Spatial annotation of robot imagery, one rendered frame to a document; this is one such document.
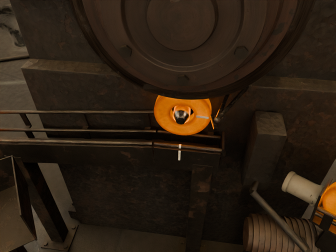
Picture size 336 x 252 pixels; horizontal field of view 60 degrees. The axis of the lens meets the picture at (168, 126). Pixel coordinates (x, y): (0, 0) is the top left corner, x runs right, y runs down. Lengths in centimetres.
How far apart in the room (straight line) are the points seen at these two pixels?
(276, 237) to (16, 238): 70
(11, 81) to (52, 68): 179
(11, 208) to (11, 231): 7
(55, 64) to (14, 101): 153
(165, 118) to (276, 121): 29
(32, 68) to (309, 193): 83
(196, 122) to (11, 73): 221
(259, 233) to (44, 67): 78
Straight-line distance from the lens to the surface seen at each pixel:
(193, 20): 52
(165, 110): 77
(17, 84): 263
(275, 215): 90
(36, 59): 98
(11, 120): 226
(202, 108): 76
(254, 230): 92
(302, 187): 84
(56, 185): 174
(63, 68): 90
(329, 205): 84
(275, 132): 79
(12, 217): 92
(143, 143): 84
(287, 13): 61
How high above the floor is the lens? 131
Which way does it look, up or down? 42 degrees down
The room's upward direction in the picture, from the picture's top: straight up
